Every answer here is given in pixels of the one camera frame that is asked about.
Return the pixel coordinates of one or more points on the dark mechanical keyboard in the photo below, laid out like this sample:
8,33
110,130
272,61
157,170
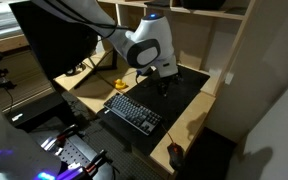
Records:
132,112

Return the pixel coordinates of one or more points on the black red computer mouse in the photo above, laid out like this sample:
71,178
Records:
176,155

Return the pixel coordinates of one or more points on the black computer monitor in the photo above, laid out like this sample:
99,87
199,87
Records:
58,46

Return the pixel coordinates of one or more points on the yellow rubber duck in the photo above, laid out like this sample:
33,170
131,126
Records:
119,84

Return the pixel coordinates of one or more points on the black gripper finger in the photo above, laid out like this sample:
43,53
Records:
165,90
160,89

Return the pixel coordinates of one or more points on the black desk mat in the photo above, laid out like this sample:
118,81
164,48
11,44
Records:
169,108

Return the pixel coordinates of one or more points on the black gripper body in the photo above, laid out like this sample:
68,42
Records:
158,80

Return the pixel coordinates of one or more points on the flat black item on shelf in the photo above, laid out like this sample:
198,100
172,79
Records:
158,3

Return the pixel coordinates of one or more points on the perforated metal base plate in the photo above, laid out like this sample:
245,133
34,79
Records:
83,163

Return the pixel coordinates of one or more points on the black monitor stand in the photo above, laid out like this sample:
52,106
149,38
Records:
96,64

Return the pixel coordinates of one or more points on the wooden shelf unit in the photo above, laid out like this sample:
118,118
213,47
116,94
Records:
204,40

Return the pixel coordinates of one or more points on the black round puck device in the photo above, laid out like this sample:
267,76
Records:
75,70

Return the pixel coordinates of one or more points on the black pouch on shelf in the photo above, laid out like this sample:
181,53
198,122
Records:
202,4

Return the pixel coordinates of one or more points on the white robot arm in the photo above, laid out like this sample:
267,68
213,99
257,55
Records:
150,45

